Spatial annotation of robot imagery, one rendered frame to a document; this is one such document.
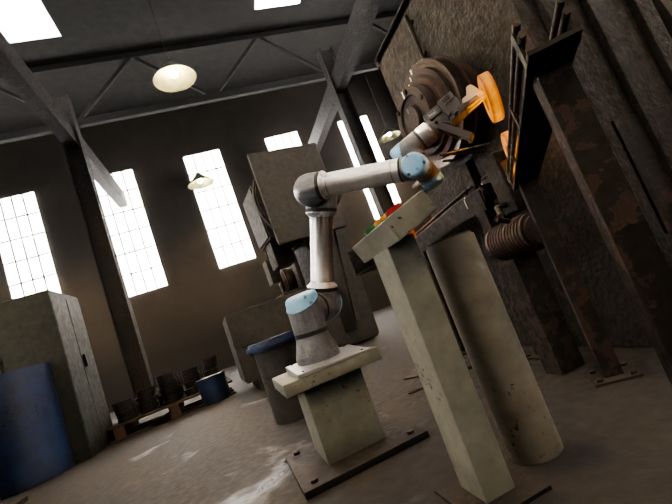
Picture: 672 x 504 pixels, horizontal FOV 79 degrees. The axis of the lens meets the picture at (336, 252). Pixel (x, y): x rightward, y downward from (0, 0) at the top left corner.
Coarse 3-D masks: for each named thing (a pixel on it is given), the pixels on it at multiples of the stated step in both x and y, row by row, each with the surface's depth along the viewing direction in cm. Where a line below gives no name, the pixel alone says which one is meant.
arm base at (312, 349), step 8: (320, 328) 136; (296, 336) 137; (304, 336) 135; (312, 336) 134; (320, 336) 135; (328, 336) 137; (296, 344) 138; (304, 344) 134; (312, 344) 133; (320, 344) 134; (328, 344) 136; (336, 344) 138; (296, 352) 138; (304, 352) 135; (312, 352) 132; (320, 352) 132; (328, 352) 133; (336, 352) 136; (296, 360) 138; (304, 360) 133; (312, 360) 132; (320, 360) 132
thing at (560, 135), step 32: (544, 96) 63; (576, 96) 61; (576, 128) 61; (576, 160) 61; (608, 160) 60; (608, 192) 60; (544, 224) 121; (608, 224) 60; (640, 224) 58; (640, 256) 58; (576, 288) 118; (640, 288) 58; (608, 352) 116; (608, 384) 112
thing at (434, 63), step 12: (420, 60) 176; (432, 60) 169; (444, 60) 169; (444, 72) 164; (456, 72) 163; (456, 84) 160; (468, 84) 162; (456, 96) 162; (468, 120) 164; (456, 144) 171; (468, 144) 172; (456, 156) 177
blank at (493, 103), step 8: (488, 72) 123; (480, 80) 123; (488, 80) 121; (480, 88) 130; (488, 88) 121; (496, 88) 120; (488, 96) 121; (496, 96) 121; (488, 104) 126; (496, 104) 122; (488, 112) 132; (496, 112) 123; (496, 120) 127
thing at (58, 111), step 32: (0, 32) 538; (352, 32) 765; (0, 64) 538; (320, 64) 943; (352, 64) 833; (32, 96) 611; (64, 96) 787; (64, 128) 706; (320, 128) 1089; (352, 128) 913; (96, 160) 882; (96, 192) 762; (384, 192) 896; (96, 224) 750; (96, 256) 738; (128, 320) 727; (128, 352) 716
